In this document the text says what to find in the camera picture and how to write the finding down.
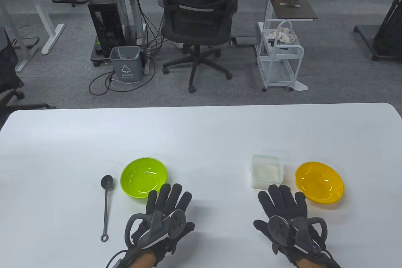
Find black computer tower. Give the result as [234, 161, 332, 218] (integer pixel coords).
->
[88, 0, 126, 58]

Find person's left hand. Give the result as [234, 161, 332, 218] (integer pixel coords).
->
[130, 183, 195, 264]

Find dark brown side table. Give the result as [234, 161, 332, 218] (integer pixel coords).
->
[268, 0, 318, 22]

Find white wire rolling cart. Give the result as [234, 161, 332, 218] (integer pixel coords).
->
[257, 19, 305, 92]

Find yellow plastic bowl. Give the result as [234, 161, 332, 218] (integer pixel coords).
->
[295, 161, 345, 204]

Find black hand tracker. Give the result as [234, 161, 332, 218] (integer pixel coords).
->
[268, 216, 328, 253]
[125, 210, 187, 249]

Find person's right forearm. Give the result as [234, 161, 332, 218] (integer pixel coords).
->
[297, 257, 318, 268]

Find grey trash bin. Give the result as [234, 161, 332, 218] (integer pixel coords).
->
[109, 46, 143, 84]

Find black long-handled spoon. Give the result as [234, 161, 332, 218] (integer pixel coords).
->
[100, 175, 114, 242]

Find green plastic bowl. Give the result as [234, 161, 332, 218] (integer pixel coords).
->
[120, 157, 167, 199]

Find person's right hand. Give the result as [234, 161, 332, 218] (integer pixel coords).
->
[254, 184, 327, 264]

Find black armrest office chair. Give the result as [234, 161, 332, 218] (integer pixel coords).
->
[0, 27, 57, 124]

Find white desk with cables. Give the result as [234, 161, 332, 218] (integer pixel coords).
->
[111, 0, 308, 75]

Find person's left forearm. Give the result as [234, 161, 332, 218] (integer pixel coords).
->
[126, 248, 157, 268]

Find white sugar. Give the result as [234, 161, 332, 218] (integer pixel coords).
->
[254, 164, 280, 182]

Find crumpled cloth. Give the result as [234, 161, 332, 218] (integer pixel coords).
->
[262, 28, 297, 44]

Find black floor stand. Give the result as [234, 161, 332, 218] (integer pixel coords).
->
[353, 0, 402, 61]

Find black floor cable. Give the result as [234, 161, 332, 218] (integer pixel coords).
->
[89, 57, 156, 96]

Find clear plastic sugar container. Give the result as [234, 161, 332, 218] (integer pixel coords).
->
[251, 154, 285, 190]

